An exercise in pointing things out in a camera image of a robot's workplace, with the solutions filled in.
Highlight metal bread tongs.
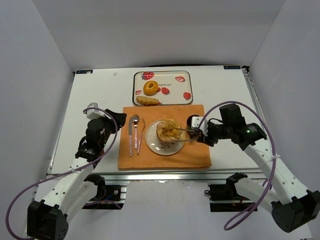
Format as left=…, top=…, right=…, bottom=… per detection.
left=158, top=127, right=188, bottom=143

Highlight large sugared ring pastry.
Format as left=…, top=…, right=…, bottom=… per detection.
left=156, top=118, right=184, bottom=143

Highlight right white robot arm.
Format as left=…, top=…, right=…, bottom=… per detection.
left=190, top=101, right=320, bottom=233

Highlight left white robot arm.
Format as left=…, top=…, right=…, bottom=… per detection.
left=26, top=106, right=127, bottom=240

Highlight long twisted bread stick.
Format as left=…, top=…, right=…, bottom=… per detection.
left=136, top=96, right=160, bottom=106

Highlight dark green cup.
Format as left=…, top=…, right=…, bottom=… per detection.
left=186, top=115, right=202, bottom=139

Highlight orange cloth placemat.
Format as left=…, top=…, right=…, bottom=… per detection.
left=117, top=104, right=212, bottom=170

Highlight plain bagel on tray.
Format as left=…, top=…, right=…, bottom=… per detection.
left=143, top=80, right=159, bottom=96

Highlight cream two-tone plate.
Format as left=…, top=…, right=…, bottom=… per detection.
left=145, top=118, right=185, bottom=156

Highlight strawberry print tray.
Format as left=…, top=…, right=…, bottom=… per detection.
left=132, top=70, right=194, bottom=106

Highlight left corner table label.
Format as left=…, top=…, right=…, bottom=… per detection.
left=75, top=69, right=93, bottom=75

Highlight corner table label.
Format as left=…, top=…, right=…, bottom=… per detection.
left=223, top=65, right=241, bottom=70
left=75, top=69, right=93, bottom=75

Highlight right corner table label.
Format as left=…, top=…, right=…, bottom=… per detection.
left=223, top=65, right=241, bottom=70

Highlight pink handled knife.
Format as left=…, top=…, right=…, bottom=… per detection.
left=128, top=117, right=133, bottom=157

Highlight pink handled spoon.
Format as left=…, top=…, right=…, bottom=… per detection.
left=132, top=114, right=140, bottom=150

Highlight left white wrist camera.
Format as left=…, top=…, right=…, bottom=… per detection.
left=83, top=102, right=103, bottom=120

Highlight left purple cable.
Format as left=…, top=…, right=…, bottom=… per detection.
left=5, top=107, right=118, bottom=240

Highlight purple cable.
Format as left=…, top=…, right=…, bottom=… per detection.
left=195, top=100, right=278, bottom=231
left=5, top=107, right=118, bottom=240

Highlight pink handled fork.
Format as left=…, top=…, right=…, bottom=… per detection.
left=137, top=118, right=146, bottom=156

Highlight aluminium table frame rail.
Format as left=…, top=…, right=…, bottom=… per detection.
left=96, top=168, right=266, bottom=184

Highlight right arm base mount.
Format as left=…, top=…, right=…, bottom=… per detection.
left=204, top=172, right=254, bottom=213

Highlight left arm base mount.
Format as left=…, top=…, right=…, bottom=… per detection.
left=83, top=174, right=127, bottom=210

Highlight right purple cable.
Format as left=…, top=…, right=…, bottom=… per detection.
left=195, top=100, right=278, bottom=231

